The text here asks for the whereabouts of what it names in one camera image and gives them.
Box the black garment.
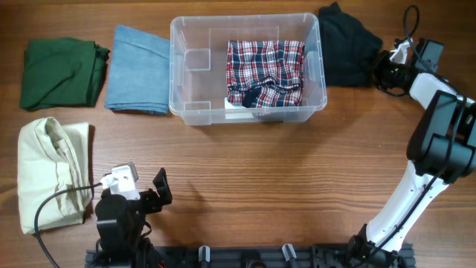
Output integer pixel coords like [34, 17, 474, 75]
[318, 2, 382, 87]

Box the red navy plaid garment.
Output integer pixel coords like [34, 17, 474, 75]
[226, 40, 305, 108]

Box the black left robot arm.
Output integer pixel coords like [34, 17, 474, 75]
[86, 163, 173, 267]

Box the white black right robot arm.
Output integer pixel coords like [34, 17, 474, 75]
[345, 51, 475, 267]

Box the white label in bin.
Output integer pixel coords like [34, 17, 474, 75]
[224, 98, 254, 120]

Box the blue folded towel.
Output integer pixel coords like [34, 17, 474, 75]
[104, 25, 170, 115]

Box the cream folded garment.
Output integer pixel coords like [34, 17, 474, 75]
[17, 117, 93, 234]

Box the clear plastic storage bin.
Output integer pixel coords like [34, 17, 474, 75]
[169, 13, 327, 126]

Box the green folded garment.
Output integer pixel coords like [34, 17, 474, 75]
[19, 37, 110, 112]

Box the left clear rail clip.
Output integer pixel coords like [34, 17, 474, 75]
[199, 246, 210, 263]

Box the clear rail clip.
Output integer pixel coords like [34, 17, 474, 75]
[199, 246, 210, 263]
[282, 243, 297, 262]

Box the black left camera cable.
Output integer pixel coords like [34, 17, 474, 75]
[33, 182, 103, 268]

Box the right clear rail clip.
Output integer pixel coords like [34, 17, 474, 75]
[282, 243, 297, 262]

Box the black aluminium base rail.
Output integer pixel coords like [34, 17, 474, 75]
[84, 242, 414, 268]

